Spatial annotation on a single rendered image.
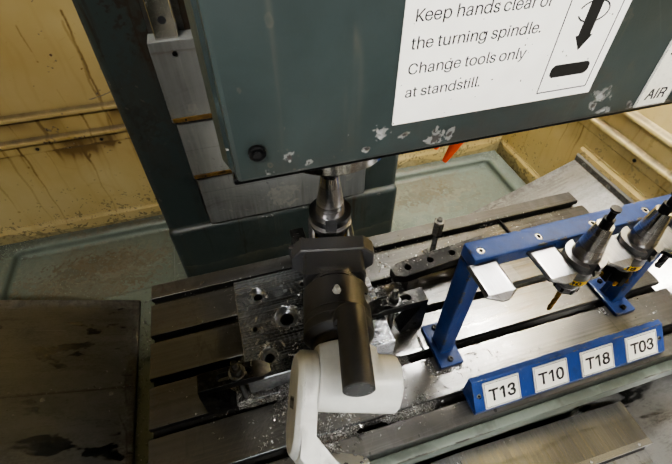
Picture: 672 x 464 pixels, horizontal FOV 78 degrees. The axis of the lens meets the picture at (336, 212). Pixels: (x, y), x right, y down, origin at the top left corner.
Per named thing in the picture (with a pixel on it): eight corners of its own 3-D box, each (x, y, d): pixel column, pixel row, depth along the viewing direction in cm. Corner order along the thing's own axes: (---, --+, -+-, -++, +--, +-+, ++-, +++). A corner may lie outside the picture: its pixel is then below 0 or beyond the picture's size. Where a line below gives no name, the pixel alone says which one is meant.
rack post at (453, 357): (463, 363, 88) (504, 281, 67) (440, 370, 87) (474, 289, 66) (442, 322, 95) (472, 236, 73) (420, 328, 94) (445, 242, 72)
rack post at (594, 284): (634, 311, 97) (717, 224, 75) (615, 317, 96) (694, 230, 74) (603, 277, 103) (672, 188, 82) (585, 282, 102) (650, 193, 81)
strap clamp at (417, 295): (421, 326, 94) (432, 288, 83) (366, 341, 91) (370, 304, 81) (415, 313, 96) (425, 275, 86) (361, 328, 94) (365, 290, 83)
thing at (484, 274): (520, 297, 63) (522, 294, 63) (489, 306, 62) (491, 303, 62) (495, 262, 68) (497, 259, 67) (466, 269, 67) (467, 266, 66)
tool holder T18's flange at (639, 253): (642, 234, 73) (649, 224, 72) (663, 261, 69) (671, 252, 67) (607, 236, 73) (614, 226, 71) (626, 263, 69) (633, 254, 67)
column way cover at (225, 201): (369, 195, 124) (383, 16, 87) (206, 228, 115) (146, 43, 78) (364, 184, 127) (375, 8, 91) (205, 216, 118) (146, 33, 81)
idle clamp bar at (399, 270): (485, 264, 106) (492, 248, 102) (394, 296, 100) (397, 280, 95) (474, 250, 109) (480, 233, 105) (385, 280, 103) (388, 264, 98)
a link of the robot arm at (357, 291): (376, 223, 59) (389, 294, 50) (372, 265, 66) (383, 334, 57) (286, 228, 58) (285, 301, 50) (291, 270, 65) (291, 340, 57)
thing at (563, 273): (581, 280, 65) (583, 277, 65) (552, 288, 64) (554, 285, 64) (553, 247, 70) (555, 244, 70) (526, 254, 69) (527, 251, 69)
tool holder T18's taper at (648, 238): (647, 228, 71) (669, 199, 66) (663, 248, 68) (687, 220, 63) (621, 229, 71) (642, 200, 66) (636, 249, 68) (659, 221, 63)
